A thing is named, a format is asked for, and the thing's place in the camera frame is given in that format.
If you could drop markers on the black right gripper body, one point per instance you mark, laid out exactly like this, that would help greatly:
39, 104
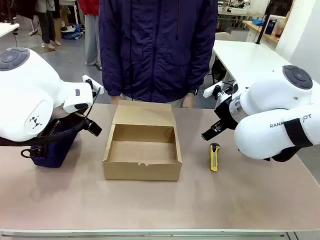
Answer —
226, 115

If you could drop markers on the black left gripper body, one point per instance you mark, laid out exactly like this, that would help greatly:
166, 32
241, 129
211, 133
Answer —
80, 118

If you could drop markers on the brown cardboard box with lid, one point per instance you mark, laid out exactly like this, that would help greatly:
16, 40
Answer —
142, 170

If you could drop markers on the person right forearm navy sleeve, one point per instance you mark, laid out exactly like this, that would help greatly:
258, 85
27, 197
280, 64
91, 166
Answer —
110, 75

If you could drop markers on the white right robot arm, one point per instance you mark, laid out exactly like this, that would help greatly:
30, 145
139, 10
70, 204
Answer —
270, 100

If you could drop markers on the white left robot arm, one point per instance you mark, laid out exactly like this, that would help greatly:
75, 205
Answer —
25, 87

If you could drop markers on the person left forearm navy sleeve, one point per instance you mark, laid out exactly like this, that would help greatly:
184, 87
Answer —
200, 70

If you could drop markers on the person right hand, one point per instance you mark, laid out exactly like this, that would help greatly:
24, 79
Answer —
116, 99

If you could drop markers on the person left hand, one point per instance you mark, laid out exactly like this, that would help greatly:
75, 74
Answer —
188, 101

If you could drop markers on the yellow utility knife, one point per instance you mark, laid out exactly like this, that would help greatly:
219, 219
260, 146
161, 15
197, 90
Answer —
214, 160

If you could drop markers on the navy zipper pouch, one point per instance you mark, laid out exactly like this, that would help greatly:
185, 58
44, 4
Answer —
50, 160

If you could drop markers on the flat brown floor mat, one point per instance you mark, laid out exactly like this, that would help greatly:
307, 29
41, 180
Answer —
42, 49

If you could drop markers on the beige chair back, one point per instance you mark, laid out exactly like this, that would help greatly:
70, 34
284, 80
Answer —
223, 35

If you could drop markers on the bystander in red jacket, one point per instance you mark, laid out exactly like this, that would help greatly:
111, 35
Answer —
91, 37

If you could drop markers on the blue bag on floor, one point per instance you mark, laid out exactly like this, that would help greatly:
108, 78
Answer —
72, 32

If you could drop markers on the wooden side table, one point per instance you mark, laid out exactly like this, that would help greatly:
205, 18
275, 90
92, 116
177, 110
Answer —
250, 26

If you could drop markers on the brown cardboard carton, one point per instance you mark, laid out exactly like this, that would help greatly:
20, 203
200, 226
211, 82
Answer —
58, 27

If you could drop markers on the black stand pole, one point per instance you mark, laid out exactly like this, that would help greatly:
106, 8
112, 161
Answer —
262, 27

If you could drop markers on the person torso in navy jacket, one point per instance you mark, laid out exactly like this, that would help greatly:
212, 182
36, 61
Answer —
155, 50

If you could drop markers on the bystander in grey trousers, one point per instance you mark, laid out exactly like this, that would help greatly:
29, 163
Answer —
46, 27

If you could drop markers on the light blue cloth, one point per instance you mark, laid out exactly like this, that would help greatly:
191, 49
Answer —
258, 21

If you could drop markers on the blue bottle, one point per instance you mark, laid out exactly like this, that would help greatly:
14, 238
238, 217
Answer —
270, 26

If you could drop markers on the clear bottle with red liquid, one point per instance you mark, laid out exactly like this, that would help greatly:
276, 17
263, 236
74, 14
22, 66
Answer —
280, 30

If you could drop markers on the small white table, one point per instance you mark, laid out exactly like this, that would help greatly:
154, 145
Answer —
7, 28

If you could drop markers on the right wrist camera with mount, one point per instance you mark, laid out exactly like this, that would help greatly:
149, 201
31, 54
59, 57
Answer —
215, 90

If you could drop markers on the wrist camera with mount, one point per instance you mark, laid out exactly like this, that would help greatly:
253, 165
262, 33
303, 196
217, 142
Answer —
88, 81
215, 90

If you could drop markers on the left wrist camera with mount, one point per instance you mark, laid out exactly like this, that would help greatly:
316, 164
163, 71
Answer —
88, 81

